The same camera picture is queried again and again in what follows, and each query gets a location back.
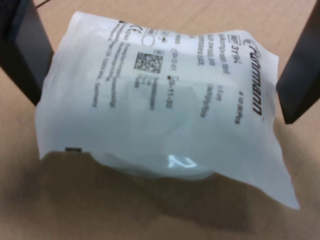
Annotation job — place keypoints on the brown cardboard sheet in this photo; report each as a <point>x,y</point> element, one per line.
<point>75,212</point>

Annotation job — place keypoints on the white printed cotton packet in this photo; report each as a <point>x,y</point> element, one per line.
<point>150,112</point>

